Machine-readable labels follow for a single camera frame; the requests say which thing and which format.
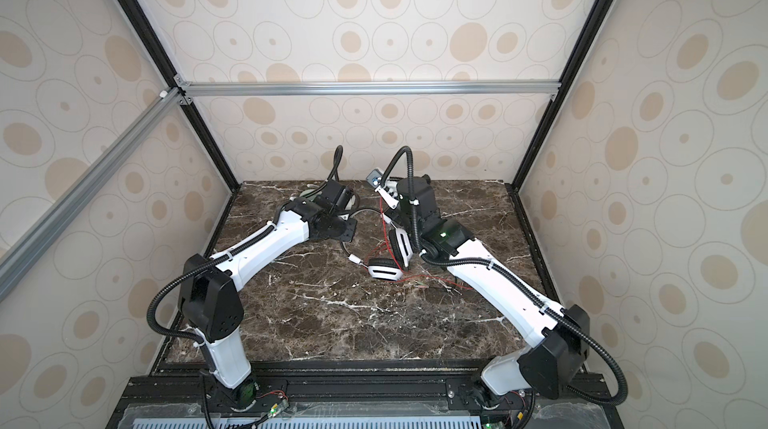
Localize left black frame post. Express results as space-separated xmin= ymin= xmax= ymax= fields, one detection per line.
xmin=86 ymin=0 xmax=241 ymax=193

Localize black frame post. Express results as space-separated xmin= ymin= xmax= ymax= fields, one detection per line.
xmin=86 ymin=0 xmax=241 ymax=193
xmin=509 ymin=0 xmax=615 ymax=195

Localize white black red-cabled headphones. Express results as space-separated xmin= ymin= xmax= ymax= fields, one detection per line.
xmin=337 ymin=206 xmax=475 ymax=293

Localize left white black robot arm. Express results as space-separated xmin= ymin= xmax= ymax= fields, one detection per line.
xmin=146 ymin=145 xmax=357 ymax=390

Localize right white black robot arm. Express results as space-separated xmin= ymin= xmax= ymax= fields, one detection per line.
xmin=367 ymin=146 xmax=628 ymax=406

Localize left slanted aluminium frame bar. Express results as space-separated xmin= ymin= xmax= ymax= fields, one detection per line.
xmin=1 ymin=87 xmax=182 ymax=299

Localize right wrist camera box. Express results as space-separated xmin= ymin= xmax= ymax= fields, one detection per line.
xmin=366 ymin=168 xmax=400 ymax=209

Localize horizontal aluminium frame bar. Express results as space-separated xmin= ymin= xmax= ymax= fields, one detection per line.
xmin=180 ymin=80 xmax=561 ymax=97

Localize right black frame post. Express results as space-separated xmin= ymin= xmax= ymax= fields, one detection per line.
xmin=509 ymin=0 xmax=615 ymax=195

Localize mint green wired headphones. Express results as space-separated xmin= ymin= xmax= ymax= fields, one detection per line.
xmin=300 ymin=183 xmax=326 ymax=200

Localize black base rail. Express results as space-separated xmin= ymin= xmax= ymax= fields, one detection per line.
xmin=107 ymin=360 xmax=623 ymax=428

